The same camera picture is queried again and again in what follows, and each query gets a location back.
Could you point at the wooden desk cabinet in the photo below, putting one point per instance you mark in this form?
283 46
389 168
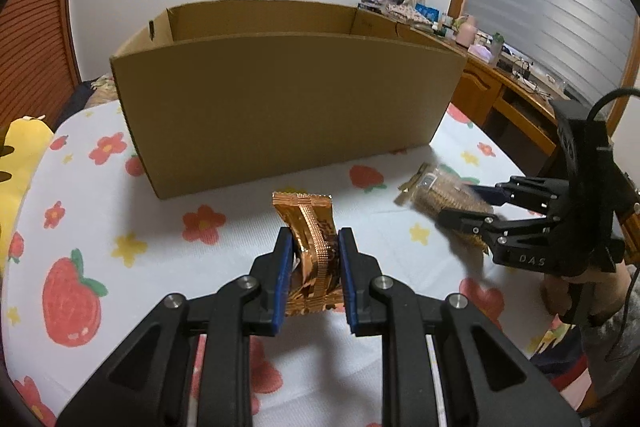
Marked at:
488 97

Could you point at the flower strawberry print sheet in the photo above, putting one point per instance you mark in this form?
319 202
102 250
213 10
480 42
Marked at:
94 249

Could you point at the floral quilt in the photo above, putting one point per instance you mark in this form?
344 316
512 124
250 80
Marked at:
103 90

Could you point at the copper foil snack packet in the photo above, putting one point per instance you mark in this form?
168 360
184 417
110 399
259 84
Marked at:
316 275

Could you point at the pink thermos bottle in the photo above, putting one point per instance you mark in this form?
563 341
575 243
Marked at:
467 32

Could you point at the blue packet on desk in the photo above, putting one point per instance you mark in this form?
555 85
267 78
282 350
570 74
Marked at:
428 12

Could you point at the white power strip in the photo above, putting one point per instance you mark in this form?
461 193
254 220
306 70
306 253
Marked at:
525 76

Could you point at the green cap bottle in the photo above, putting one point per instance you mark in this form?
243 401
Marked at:
497 41

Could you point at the yellow plush toy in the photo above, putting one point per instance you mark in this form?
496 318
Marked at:
23 143

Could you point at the folded patterned cloth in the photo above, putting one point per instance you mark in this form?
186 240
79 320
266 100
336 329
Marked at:
406 13

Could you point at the clear cracker packet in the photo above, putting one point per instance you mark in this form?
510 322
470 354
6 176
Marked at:
432 189

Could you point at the person's right hand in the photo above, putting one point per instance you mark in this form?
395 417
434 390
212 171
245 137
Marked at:
601 294

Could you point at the wooden louvred wardrobe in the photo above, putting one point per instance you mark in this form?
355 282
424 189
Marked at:
39 71

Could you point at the brown cardboard box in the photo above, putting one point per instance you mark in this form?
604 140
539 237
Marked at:
224 92

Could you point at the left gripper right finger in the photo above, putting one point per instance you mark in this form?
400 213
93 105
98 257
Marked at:
443 359

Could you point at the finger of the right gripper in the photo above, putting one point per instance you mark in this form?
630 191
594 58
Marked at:
523 192
491 226

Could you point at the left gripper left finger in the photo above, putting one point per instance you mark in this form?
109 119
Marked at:
147 379

